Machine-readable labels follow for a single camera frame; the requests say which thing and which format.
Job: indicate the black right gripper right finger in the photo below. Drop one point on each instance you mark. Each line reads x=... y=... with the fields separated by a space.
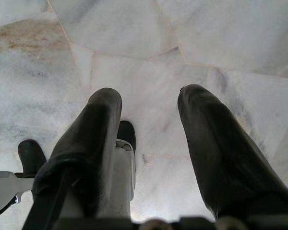
x=218 y=148

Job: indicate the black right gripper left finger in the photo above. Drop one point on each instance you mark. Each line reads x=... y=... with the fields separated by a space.
x=86 y=148

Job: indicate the robot right leg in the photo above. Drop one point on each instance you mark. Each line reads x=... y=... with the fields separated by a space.
x=125 y=167

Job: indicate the robot leg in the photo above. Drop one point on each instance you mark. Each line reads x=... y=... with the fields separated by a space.
x=30 y=153
x=125 y=167

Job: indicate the robot left leg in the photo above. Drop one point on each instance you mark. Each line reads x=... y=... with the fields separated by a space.
x=30 y=153

